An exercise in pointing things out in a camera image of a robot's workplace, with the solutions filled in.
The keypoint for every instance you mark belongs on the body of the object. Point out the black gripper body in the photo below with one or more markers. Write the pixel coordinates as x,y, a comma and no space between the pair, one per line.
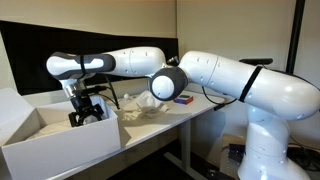
83,105

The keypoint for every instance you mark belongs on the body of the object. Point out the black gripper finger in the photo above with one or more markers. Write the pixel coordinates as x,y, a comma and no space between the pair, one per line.
74,120
97,113

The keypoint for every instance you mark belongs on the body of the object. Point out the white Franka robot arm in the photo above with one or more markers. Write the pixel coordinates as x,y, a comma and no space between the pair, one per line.
283,96

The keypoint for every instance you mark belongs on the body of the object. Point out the white cardboard box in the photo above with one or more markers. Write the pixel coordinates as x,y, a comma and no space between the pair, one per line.
66,150

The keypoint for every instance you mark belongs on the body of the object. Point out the flat folded white cloth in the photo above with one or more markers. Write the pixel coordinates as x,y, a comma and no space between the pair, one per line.
158,111

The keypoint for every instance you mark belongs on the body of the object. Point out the small red blue box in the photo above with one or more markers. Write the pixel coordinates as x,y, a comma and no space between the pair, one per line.
184,99

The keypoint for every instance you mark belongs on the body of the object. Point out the black box on floor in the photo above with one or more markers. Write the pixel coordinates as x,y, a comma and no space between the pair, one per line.
236,153

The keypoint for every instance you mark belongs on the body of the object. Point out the small white plastic object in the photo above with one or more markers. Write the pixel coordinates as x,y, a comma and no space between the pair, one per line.
126,97

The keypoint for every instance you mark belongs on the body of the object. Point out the grey monitor stand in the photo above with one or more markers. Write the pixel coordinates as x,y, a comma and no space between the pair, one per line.
148,83

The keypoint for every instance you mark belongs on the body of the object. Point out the black wide monitor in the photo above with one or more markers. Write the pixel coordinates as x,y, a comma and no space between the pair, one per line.
26,43

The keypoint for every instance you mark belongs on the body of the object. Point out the white desk leg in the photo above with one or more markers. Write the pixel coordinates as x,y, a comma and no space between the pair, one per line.
185,143

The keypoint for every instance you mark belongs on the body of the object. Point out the black desk control panel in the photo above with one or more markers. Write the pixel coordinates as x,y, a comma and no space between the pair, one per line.
219,106

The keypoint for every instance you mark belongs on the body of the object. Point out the black vertical pole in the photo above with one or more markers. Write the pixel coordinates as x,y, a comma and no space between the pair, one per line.
295,33

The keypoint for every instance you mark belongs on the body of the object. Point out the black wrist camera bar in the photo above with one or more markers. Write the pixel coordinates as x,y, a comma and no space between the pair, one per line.
96,89

